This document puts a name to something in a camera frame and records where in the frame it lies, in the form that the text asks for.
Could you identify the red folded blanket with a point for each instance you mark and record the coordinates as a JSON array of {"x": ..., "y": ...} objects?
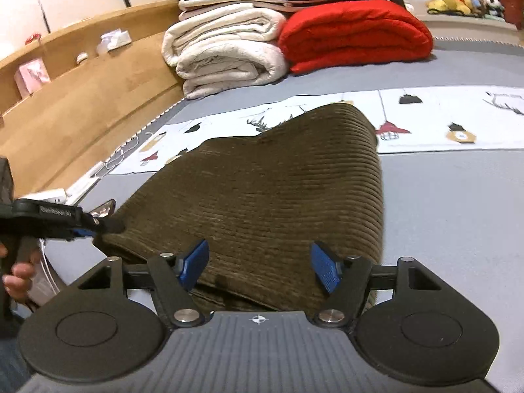
[{"x": 352, "y": 32}]

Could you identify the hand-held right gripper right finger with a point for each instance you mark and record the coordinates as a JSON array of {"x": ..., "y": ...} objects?
[{"x": 325, "y": 266}]

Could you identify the cream folded blanket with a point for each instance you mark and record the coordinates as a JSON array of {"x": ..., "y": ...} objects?
[{"x": 225, "y": 49}]

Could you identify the printed light blue cloth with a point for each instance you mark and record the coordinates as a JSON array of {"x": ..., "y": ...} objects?
[{"x": 442, "y": 110}]

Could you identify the clear tissue pack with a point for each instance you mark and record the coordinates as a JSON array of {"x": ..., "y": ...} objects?
[{"x": 114, "y": 41}]

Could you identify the wooden bed headboard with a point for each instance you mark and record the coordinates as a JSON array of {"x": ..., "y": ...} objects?
[{"x": 82, "y": 102}]

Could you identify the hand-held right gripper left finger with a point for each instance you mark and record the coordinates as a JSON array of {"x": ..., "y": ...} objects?
[{"x": 194, "y": 262}]

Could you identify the panda plush toy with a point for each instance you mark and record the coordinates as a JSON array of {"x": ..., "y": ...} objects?
[{"x": 491, "y": 1}]

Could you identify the small white round jar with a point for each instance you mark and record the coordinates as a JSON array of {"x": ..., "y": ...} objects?
[{"x": 82, "y": 58}]

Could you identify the small red white container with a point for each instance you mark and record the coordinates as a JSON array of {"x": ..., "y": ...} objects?
[{"x": 33, "y": 39}]

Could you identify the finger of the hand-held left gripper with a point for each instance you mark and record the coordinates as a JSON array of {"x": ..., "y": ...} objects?
[{"x": 108, "y": 225}]

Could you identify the white power strip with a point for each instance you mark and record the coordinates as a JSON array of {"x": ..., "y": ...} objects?
[{"x": 86, "y": 180}]

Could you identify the pink box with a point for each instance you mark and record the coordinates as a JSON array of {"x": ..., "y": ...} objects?
[{"x": 32, "y": 75}]

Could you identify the person's left hand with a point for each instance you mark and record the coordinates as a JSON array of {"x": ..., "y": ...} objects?
[{"x": 18, "y": 272}]

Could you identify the grey bed mattress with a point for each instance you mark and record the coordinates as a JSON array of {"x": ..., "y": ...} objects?
[{"x": 450, "y": 213}]

